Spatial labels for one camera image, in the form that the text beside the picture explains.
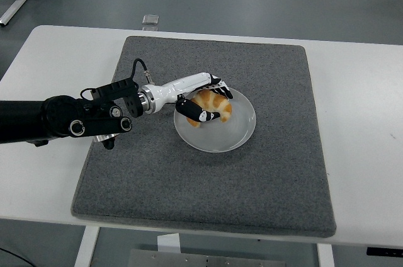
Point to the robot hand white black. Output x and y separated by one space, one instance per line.
176 89

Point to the round white plate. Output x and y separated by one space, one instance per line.
220 138

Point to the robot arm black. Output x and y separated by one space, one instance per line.
31 119

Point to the small clear floor box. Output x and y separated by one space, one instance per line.
150 19

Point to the grey felt mat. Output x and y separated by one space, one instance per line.
204 191

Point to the black table control box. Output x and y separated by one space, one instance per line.
384 251

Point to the white table leg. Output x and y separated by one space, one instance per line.
325 256
85 248

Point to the golden croissant bread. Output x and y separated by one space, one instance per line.
217 103

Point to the white table bracket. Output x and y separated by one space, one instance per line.
168 243

